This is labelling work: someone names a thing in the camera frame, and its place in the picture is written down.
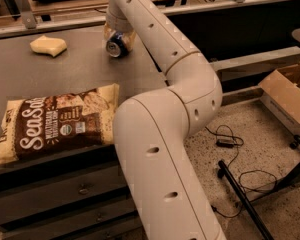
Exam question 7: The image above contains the black cable on floor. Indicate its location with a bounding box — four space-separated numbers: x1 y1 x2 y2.
204 124 279 219

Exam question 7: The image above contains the black metal stand leg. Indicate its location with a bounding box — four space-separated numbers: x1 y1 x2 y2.
218 135 300 240

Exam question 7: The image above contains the grey drawer cabinet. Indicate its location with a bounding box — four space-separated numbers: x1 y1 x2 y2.
0 27 164 240

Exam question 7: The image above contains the yellow sponge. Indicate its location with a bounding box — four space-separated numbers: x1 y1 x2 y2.
30 35 67 57

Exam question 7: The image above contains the cardboard box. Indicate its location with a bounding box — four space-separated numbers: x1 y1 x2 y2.
258 64 300 136

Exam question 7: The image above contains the brown sea salt chip bag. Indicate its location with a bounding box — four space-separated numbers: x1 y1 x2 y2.
0 84 119 165

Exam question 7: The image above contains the blue pepsi can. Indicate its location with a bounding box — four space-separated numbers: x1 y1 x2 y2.
106 31 129 58

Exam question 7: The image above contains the metal rail frame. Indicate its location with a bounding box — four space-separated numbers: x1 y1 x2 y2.
0 0 300 106

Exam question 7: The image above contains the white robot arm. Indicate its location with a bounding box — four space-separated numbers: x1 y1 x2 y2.
107 0 226 240

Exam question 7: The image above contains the black power adapter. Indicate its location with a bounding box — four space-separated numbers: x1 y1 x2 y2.
216 139 235 148

